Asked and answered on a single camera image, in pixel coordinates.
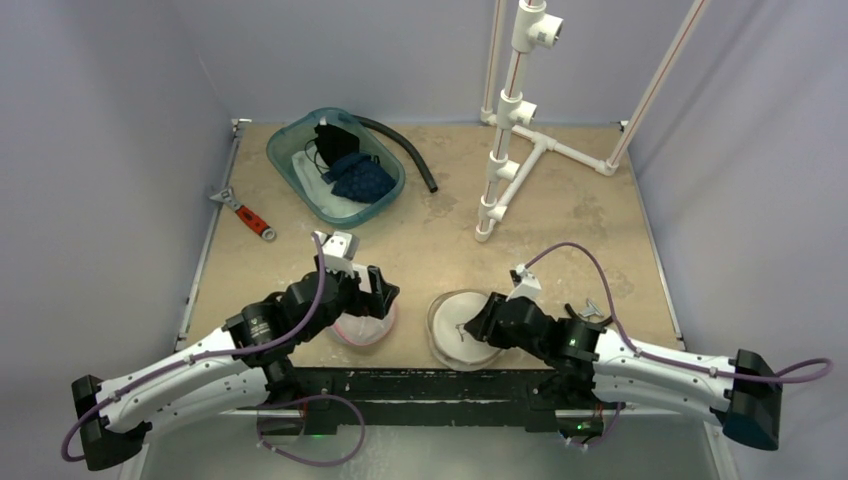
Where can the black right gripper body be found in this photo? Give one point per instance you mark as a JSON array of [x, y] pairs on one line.
[[494, 318]]

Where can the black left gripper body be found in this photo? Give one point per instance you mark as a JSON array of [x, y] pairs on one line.
[[353, 300]]

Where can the pink-trimmed white laundry bag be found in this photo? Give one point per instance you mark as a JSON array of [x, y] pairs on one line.
[[362, 332]]

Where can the black bra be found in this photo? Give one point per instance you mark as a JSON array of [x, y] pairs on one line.
[[341, 163]]

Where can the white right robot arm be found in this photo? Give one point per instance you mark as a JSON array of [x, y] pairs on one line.
[[739, 394]]

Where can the small metal clip tool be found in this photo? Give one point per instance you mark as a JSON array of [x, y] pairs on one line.
[[591, 310]]

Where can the white cloth in basin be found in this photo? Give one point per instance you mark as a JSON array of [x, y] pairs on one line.
[[309, 166]]

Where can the teal plastic basin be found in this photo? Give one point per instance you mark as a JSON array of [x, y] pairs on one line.
[[292, 151]]

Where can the white PVC pipe rack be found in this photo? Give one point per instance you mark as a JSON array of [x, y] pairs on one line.
[[516, 147]]

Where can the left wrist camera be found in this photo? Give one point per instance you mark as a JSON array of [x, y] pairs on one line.
[[338, 249]]

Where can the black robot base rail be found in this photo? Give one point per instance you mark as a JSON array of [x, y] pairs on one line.
[[537, 401]]

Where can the red-handled adjustable wrench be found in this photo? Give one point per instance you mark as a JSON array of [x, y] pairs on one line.
[[253, 221]]

